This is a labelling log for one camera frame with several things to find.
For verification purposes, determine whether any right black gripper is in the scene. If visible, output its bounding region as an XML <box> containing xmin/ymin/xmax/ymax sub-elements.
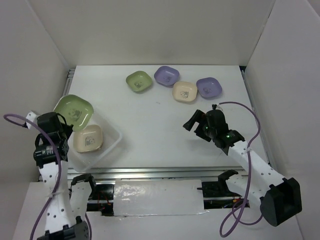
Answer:
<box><xmin>183</xmin><ymin>109</ymin><xmax>217</xmax><ymax>142</ymax></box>

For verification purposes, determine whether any green plate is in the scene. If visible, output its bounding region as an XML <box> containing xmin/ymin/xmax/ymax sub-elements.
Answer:
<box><xmin>125</xmin><ymin>70</ymin><xmax>153</xmax><ymax>93</ymax></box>
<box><xmin>53</xmin><ymin>94</ymin><xmax>94</xmax><ymax>132</ymax></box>

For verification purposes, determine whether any cream plate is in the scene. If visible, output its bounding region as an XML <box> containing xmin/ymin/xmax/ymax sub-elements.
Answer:
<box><xmin>172</xmin><ymin>81</ymin><xmax>198</xmax><ymax>103</ymax></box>
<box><xmin>73</xmin><ymin>124</ymin><xmax>104</xmax><ymax>154</ymax></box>

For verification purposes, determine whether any white plastic bin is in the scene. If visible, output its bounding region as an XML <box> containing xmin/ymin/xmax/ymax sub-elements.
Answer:
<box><xmin>67</xmin><ymin>111</ymin><xmax>123</xmax><ymax>172</ymax></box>

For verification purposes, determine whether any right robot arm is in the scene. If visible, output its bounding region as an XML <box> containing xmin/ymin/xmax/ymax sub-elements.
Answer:
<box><xmin>183</xmin><ymin>109</ymin><xmax>302</xmax><ymax>227</ymax></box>

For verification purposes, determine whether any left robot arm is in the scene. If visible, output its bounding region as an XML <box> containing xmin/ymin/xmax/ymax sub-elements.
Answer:
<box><xmin>30</xmin><ymin>112</ymin><xmax>99</xmax><ymax>240</ymax></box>

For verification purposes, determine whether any purple plate right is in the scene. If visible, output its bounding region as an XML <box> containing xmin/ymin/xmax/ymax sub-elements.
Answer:
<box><xmin>196</xmin><ymin>77</ymin><xmax>223</xmax><ymax>99</ymax></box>

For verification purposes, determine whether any purple plate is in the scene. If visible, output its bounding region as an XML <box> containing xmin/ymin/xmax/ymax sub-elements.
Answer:
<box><xmin>196</xmin><ymin>77</ymin><xmax>223</xmax><ymax>99</ymax></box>
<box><xmin>154</xmin><ymin>66</ymin><xmax>180</xmax><ymax>87</ymax></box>

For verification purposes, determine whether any purple plate back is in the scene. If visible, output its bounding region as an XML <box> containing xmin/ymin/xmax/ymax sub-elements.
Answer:
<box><xmin>154</xmin><ymin>66</ymin><xmax>180</xmax><ymax>87</ymax></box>

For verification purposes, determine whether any white cover panel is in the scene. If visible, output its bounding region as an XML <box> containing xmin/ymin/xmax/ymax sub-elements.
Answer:
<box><xmin>113</xmin><ymin>179</ymin><xmax>205</xmax><ymax>217</ymax></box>

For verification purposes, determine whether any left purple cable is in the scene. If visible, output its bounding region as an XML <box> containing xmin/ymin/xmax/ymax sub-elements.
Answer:
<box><xmin>2</xmin><ymin>113</ymin><xmax>93</xmax><ymax>240</ymax></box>

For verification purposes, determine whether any aluminium rail frame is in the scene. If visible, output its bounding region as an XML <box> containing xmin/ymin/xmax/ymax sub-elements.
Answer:
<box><xmin>58</xmin><ymin>65</ymin><xmax>279</xmax><ymax>179</ymax></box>

